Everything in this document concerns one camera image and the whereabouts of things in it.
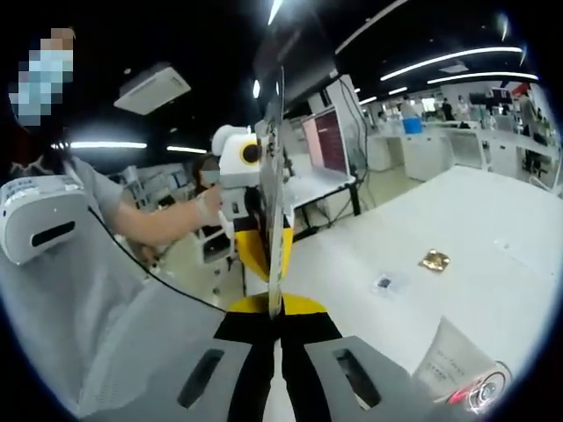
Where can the ceiling air conditioner unit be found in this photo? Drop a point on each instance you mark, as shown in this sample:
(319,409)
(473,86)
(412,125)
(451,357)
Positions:
(151,90)

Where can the white grey chest device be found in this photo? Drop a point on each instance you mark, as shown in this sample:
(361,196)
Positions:
(39,220)

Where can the red-collared skincare pump bottle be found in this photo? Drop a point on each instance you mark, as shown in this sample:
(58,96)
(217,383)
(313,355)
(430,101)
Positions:
(488,391)

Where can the gold foil skincare sachet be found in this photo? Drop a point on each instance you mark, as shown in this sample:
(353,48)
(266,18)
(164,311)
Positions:
(434,261)

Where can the person's left hand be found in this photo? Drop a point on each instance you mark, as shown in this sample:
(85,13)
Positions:
(210,206)

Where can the green black skincare packet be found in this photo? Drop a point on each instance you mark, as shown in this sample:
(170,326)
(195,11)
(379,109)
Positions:
(275,198)

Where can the long ceiling light strip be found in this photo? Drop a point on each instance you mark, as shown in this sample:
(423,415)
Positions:
(448,57)

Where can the computer monitor maroon screen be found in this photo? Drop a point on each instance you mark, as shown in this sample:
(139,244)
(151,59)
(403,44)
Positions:
(330,140)

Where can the white skincare tube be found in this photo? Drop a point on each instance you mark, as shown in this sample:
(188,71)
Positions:
(453,356)

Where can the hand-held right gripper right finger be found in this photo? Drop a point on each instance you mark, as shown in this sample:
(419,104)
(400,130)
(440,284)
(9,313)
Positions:
(308,365)

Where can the person's grey shirt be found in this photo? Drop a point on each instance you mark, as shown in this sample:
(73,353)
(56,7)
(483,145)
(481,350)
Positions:
(88,329)

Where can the blue bin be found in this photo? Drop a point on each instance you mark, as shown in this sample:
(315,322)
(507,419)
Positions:
(412,125)

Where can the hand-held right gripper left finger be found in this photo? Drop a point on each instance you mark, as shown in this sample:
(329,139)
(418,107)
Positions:
(246,365)

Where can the white desk black legs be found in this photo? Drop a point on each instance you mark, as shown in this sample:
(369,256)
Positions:
(321,184)

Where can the clear skincare sachet dark square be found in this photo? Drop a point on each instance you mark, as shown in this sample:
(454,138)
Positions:
(384,282)

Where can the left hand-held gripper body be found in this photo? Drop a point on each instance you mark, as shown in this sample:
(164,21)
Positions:
(235,165)

